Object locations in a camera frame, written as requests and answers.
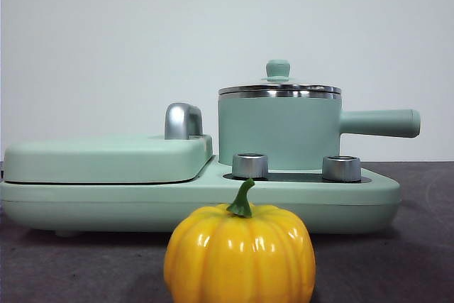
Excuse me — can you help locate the yellow plastic pumpkin green stem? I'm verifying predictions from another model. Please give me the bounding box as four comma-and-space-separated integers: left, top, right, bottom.
162, 177, 317, 303

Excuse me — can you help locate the mint green pot with handle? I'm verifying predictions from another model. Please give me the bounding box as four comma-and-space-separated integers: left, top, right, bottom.
217, 89, 422, 172

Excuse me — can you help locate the mint green breakfast machine base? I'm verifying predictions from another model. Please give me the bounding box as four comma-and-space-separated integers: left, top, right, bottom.
0, 155, 402, 238

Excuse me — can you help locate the silver griddle lid handle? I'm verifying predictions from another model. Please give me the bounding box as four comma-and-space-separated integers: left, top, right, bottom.
164, 103, 204, 141

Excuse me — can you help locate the silver control knob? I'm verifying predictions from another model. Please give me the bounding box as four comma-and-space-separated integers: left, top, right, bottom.
321, 155, 362, 182
231, 153, 270, 180

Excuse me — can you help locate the glass pot lid green knob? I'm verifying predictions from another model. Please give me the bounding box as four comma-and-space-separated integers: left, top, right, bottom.
218, 59, 343, 98

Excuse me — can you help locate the mint green hinged griddle lid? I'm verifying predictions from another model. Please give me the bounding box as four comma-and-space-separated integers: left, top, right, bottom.
2, 133, 214, 185

